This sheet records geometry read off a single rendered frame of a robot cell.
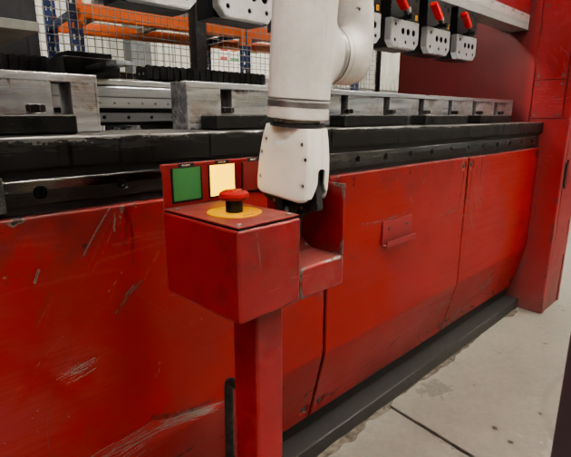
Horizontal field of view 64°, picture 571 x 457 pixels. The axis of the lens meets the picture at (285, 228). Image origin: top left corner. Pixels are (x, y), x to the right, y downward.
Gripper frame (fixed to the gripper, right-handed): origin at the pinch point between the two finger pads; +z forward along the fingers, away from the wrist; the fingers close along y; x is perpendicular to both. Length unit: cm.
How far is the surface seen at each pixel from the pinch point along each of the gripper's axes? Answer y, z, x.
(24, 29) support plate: -13.1, -24.1, -29.1
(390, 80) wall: -371, -40, 612
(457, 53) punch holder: -33, -35, 115
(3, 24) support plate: -13.1, -24.3, -31.1
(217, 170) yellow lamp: -9.6, -7.8, -6.0
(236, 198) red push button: 0.5, -6.3, -10.9
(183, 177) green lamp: -9.5, -7.3, -11.9
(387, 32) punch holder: -36, -37, 74
